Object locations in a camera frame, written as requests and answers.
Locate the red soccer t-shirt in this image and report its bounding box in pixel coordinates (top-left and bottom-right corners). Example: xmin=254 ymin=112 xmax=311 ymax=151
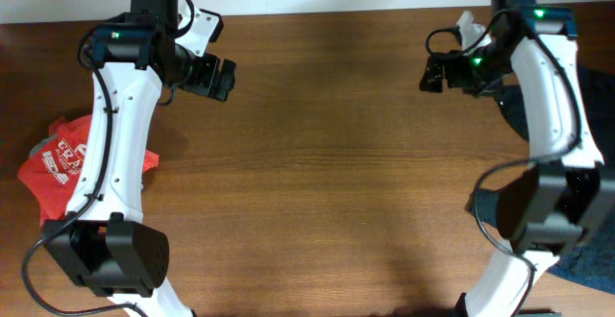
xmin=16 ymin=113 xmax=160 ymax=227

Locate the folded grey t-shirt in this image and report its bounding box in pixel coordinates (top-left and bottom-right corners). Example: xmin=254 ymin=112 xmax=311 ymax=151
xmin=28 ymin=134 xmax=57 ymax=158

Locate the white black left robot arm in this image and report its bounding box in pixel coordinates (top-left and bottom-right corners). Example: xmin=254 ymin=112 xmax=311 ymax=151
xmin=43 ymin=10 xmax=236 ymax=316

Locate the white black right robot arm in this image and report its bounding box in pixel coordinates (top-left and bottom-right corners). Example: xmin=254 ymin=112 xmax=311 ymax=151
xmin=421 ymin=34 xmax=614 ymax=316

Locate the dark clothes pile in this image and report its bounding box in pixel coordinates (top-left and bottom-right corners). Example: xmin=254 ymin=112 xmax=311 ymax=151
xmin=495 ymin=65 xmax=614 ymax=294

